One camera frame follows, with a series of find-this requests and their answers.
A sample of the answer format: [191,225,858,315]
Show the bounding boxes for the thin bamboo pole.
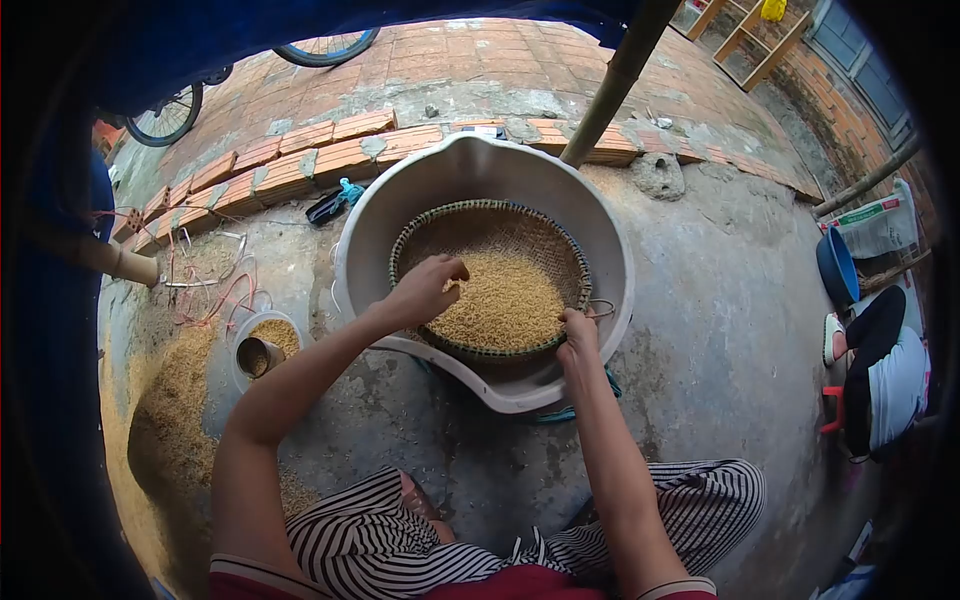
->
[811,135,925,219]

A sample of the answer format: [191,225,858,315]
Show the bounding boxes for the bicycle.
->
[93,27,382,149]

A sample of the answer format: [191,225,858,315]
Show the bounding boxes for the metal measuring can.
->
[234,336,288,380]

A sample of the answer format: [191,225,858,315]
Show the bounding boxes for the thick bamboo pole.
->
[558,0,684,171]

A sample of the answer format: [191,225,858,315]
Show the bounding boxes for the teal string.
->
[534,366,624,426]

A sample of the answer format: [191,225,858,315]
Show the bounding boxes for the large grey metal basin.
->
[331,132,637,416]

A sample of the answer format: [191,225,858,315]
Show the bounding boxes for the row of red bricks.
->
[111,108,826,258]

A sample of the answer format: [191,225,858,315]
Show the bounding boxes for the person's left hand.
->
[382,253,471,332]

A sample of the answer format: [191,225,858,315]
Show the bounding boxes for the blue plastic basin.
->
[814,224,862,308]

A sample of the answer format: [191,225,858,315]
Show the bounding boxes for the round woven bamboo sieve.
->
[387,198,617,367]

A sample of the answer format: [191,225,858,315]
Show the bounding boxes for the red plastic stool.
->
[818,384,847,437]

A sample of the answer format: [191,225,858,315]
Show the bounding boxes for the heap of unhusked rice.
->
[422,250,569,353]

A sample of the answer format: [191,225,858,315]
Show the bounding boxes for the grey stone lump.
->
[627,151,687,203]

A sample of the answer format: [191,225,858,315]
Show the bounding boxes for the pile of rice husks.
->
[99,321,322,575]

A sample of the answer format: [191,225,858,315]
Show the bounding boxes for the person's legs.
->
[285,458,768,588]

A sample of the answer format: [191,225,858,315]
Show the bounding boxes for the person's right fingers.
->
[557,306,599,339]

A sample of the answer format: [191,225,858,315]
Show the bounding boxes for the white printed sack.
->
[819,177,921,261]

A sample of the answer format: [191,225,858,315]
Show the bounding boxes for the black sandal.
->
[304,188,348,228]

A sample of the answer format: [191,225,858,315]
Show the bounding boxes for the tangle of red wires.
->
[93,204,261,329]

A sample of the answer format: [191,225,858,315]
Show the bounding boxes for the person's body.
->
[208,420,721,600]

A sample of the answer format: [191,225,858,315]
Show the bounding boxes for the person's left fingers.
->
[429,254,471,313]

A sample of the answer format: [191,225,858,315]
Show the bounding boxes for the person's right hand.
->
[555,306,602,369]

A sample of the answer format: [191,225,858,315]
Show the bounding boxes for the grey window shutters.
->
[808,0,915,145]

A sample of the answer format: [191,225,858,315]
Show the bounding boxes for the wooden frame rack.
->
[685,0,816,93]

